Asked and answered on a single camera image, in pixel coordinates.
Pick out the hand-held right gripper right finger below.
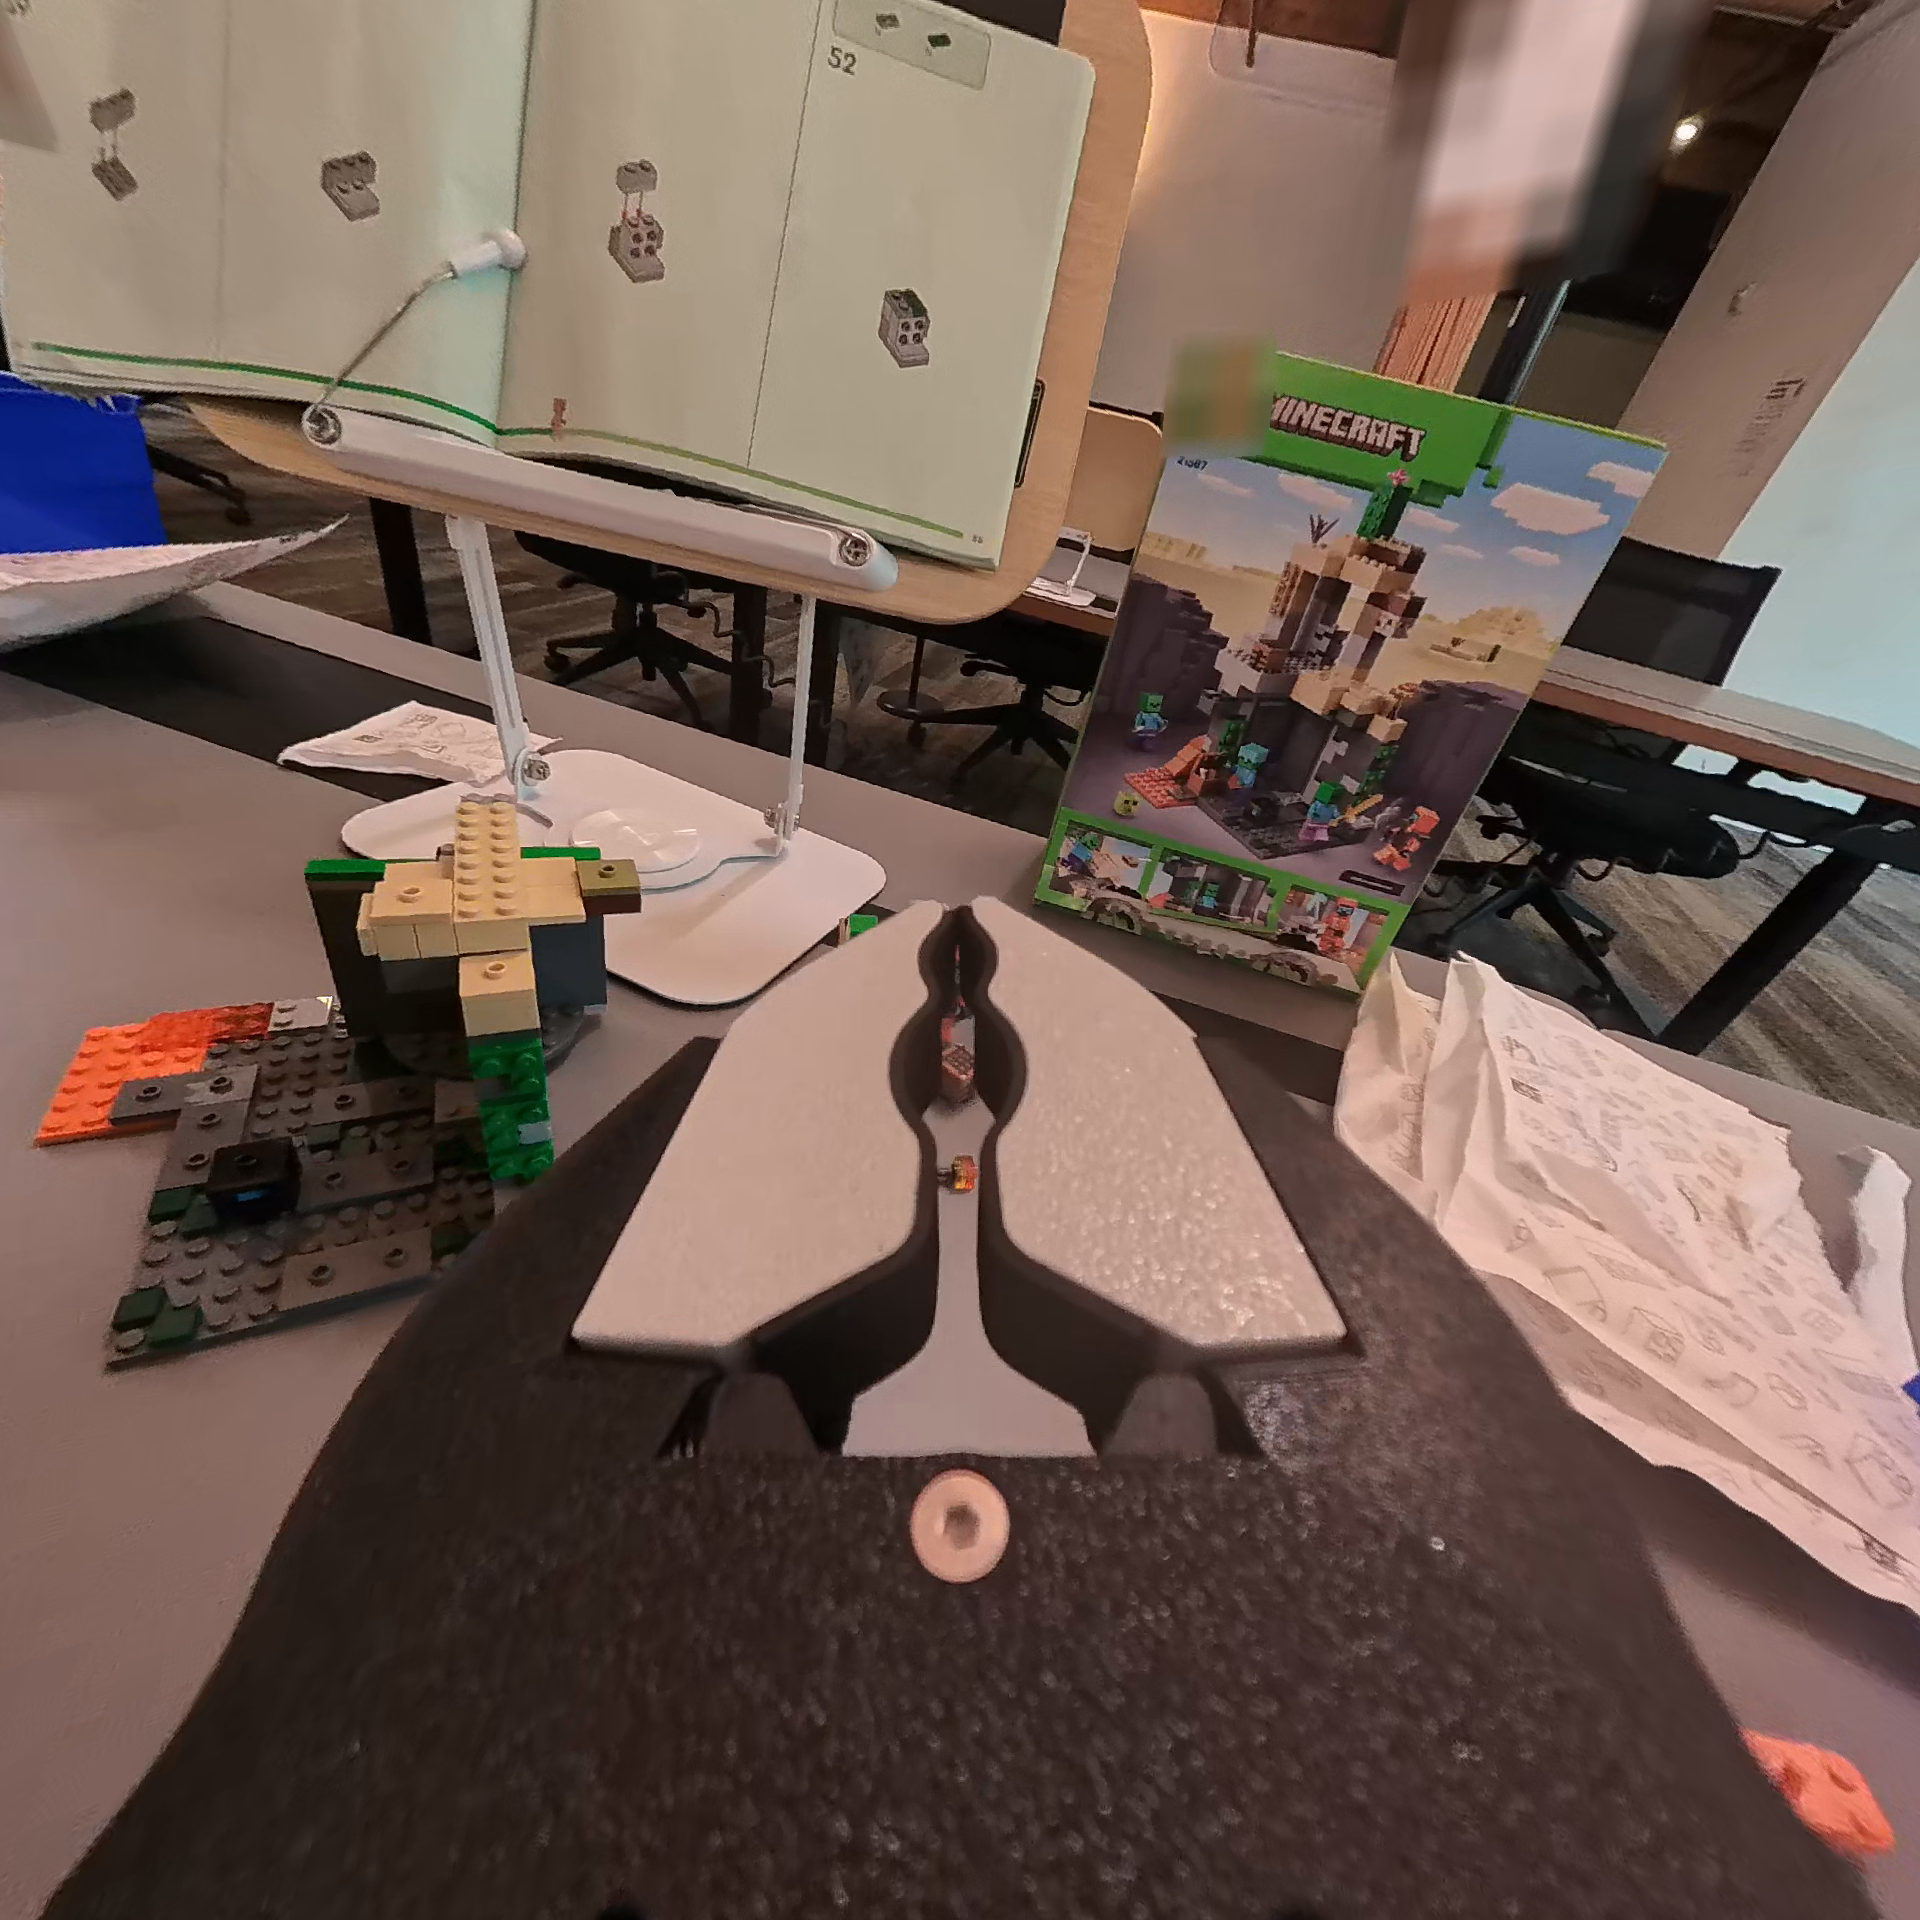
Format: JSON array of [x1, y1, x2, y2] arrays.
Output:
[[960, 895, 1350, 1361]]

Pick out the black office chair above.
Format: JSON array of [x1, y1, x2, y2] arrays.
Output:
[[1423, 538, 1792, 940], [874, 604, 1113, 826], [515, 527, 769, 734]]

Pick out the green toy brick set box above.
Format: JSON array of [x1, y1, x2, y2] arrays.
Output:
[[1030, 341, 1670, 999]]

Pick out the pale green instruction booklet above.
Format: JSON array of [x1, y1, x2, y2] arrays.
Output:
[[0, 0, 1098, 575]]

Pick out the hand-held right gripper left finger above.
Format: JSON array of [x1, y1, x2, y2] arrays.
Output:
[[574, 899, 960, 1361]]

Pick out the grey office desk black legs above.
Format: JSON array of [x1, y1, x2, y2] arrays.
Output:
[[1501, 640, 1920, 1061]]

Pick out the orange toy plate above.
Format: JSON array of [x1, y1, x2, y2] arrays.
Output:
[[1737, 1728, 1900, 1865]]

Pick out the wire page holder white tip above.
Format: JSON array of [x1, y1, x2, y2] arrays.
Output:
[[299, 225, 531, 441]]

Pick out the torn white printed paper bag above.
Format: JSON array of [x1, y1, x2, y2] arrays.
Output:
[[1331, 950, 1920, 1615]]

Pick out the blue plastic bin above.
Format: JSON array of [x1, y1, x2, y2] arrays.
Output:
[[0, 371, 169, 547]]

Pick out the toy brick tower build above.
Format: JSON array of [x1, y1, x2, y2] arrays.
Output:
[[36, 792, 642, 1369]]

